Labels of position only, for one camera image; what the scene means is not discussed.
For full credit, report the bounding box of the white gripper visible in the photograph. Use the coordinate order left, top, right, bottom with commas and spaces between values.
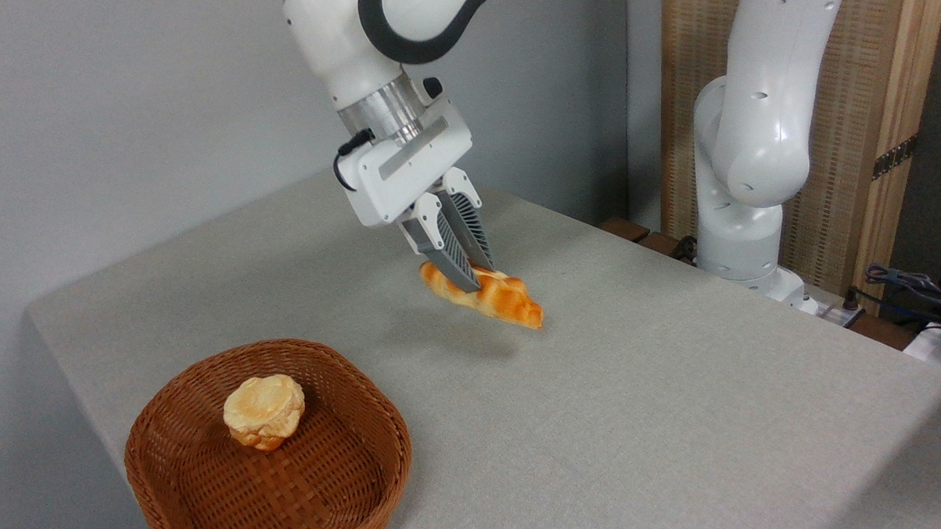
333, 75, 497, 298

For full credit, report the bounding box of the wooden woven folding screen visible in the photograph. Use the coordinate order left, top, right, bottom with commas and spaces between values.
653, 0, 941, 326

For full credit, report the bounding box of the brown wooden block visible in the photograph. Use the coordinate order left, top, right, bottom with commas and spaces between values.
636, 229, 695, 265

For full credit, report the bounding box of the bundle of dark cables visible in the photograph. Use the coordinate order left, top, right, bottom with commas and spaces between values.
864, 261, 941, 331

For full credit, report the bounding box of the round pale bread bun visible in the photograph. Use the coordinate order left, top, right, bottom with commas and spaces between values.
221, 373, 308, 454

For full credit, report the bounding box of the metal screen hinge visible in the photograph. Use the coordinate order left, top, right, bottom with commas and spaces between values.
871, 133, 921, 182

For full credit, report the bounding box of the braided golden bread loaf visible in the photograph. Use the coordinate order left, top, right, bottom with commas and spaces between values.
418, 255, 546, 335

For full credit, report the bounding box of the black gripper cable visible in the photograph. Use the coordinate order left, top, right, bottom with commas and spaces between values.
332, 127, 378, 194

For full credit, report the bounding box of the brown wicker basket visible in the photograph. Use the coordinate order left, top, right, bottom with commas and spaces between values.
120, 334, 415, 529

